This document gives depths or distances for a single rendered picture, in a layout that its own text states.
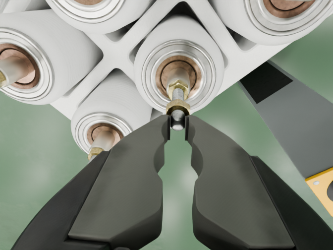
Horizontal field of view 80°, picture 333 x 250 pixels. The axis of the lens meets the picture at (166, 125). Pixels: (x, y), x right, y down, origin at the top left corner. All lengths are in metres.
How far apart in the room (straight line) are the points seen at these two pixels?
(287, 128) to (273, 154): 0.37
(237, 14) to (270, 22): 0.03
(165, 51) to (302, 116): 0.18
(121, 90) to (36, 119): 0.41
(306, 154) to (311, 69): 0.33
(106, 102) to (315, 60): 0.45
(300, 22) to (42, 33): 0.24
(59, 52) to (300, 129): 0.27
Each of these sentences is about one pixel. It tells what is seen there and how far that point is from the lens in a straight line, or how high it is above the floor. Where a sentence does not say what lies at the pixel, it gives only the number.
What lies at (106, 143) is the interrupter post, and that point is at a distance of 0.24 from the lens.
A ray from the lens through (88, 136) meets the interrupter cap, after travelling 0.27.
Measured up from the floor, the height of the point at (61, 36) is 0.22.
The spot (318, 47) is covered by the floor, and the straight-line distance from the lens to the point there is 0.54.
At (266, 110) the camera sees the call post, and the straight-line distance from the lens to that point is 0.33.
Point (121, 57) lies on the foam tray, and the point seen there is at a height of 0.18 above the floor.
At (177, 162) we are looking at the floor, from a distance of 0.62.
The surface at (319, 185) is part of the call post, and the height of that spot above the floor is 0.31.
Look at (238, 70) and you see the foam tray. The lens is 0.29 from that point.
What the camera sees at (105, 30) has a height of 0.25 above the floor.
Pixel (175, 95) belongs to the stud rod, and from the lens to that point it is 0.16.
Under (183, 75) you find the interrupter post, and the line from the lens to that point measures 0.19.
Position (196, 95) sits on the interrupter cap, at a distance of 0.22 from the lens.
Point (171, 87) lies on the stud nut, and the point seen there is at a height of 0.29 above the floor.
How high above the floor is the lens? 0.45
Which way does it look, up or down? 57 degrees down
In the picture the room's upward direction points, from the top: 175 degrees counter-clockwise
